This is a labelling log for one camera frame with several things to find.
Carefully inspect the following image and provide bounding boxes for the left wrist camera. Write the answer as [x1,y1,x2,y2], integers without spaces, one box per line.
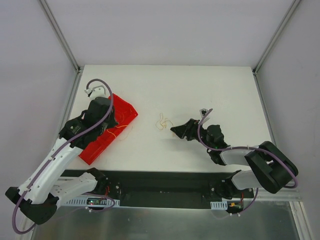
[84,85,107,100]

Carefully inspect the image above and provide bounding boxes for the aluminium frame post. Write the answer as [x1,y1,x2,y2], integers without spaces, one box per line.
[37,0,82,73]
[252,0,302,76]

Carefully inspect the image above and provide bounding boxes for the right white cable duct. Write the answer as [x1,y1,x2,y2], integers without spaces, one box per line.
[210,200,228,211]

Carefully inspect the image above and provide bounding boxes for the left white cable duct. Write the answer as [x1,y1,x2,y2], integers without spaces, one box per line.
[62,196,120,208]

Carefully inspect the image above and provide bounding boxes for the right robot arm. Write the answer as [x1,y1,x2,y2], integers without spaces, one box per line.
[170,118,299,198]

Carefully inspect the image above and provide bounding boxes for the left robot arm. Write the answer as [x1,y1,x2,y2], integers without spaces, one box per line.
[5,96,118,225]

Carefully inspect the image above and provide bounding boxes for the right aluminium frame post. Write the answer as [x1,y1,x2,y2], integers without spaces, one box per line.
[252,0,302,76]

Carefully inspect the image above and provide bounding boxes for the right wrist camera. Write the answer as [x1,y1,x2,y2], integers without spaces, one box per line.
[199,108,209,118]

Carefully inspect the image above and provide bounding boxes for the white cable duct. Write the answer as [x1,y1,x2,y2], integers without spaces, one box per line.
[210,200,228,211]
[62,196,120,208]

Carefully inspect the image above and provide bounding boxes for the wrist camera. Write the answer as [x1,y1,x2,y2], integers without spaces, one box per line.
[84,85,107,100]
[199,108,209,118]

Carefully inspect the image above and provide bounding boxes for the red plastic divided tray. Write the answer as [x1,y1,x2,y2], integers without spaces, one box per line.
[79,93,138,165]

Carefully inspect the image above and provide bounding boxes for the left aluminium frame post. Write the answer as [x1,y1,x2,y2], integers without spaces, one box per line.
[37,0,82,73]

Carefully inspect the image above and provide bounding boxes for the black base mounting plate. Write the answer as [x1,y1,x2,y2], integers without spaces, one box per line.
[67,169,271,208]

